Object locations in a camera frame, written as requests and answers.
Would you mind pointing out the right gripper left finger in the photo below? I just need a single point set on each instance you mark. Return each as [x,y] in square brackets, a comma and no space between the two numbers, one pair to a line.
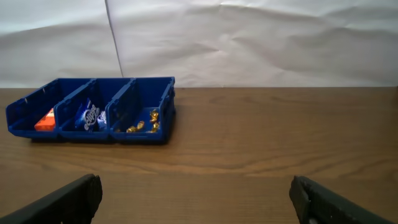
[68,202]

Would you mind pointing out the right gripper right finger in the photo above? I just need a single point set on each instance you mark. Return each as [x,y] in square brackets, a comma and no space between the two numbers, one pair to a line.
[326,205]

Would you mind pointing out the orange candy box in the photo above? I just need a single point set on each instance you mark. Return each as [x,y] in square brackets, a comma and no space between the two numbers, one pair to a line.
[46,123]

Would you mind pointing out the blue tray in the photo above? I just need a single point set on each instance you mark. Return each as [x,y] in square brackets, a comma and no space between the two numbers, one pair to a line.
[146,93]

